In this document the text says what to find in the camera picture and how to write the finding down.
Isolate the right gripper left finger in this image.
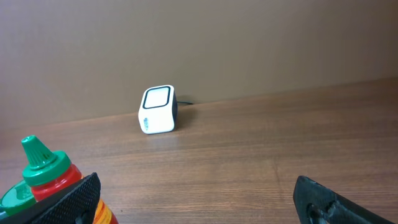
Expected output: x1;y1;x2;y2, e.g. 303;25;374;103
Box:
1;172;101;224

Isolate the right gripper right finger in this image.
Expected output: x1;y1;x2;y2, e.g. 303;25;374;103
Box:
293;175;393;224

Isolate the red sauce bottle green cap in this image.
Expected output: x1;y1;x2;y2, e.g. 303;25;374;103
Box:
21;135;118;224

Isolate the green lid jar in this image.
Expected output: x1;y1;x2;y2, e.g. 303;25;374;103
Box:
1;180;37;219

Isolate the white barcode scanner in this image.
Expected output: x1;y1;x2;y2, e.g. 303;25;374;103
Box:
138;85;178;134

